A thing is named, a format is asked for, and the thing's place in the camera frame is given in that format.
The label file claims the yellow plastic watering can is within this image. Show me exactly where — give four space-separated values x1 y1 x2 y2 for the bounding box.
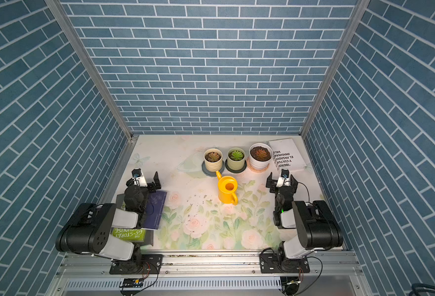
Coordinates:
216 171 238 205

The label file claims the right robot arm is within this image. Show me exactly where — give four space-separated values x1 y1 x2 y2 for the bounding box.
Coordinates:
260 170 343 273

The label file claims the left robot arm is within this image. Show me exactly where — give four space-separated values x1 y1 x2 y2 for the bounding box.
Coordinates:
55 168 161 264

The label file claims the white pot with red succulent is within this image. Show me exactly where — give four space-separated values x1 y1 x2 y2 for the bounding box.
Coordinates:
249 143 273 168

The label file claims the green pot with succulent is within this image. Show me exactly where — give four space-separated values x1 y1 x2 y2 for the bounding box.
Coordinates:
226 148 245 171

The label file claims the cream pot with succulent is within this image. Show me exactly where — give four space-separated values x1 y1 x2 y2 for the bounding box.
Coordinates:
204 148 223 173

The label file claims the pink saucer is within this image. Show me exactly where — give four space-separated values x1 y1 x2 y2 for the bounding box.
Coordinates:
247 159 270 173

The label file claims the dark blue book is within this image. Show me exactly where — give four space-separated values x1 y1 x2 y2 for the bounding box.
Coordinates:
142 191 168 230

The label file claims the white book black text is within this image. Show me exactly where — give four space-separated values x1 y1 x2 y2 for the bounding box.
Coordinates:
269 138 306 172

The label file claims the dark green saucer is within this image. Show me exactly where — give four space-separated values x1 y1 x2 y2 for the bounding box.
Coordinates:
225 160 247 173

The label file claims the green cover book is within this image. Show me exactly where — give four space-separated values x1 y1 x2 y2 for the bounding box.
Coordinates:
109 194 154 247

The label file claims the dark grey saucer left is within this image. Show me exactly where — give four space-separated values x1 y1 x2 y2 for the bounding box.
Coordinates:
201 161 225 178

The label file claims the small green circuit board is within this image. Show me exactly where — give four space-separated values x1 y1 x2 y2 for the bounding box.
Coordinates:
119 278 144 289

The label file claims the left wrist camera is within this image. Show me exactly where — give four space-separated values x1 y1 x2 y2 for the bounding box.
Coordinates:
132 169 148 187

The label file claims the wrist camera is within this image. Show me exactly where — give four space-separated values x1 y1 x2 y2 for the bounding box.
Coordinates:
276 169 291 188
132 169 148 187

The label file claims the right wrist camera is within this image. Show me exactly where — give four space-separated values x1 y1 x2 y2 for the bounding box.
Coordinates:
276 169 291 188

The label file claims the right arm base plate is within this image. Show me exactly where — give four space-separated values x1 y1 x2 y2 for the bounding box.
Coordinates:
259 253 310 274

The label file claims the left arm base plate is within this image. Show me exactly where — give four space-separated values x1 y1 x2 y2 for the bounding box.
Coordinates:
109 254 163 275

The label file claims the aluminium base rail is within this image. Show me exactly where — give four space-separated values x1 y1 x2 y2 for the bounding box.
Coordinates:
47 250 370 296

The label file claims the black cable bottom right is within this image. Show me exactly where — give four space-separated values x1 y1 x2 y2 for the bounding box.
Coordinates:
409 282 435 296

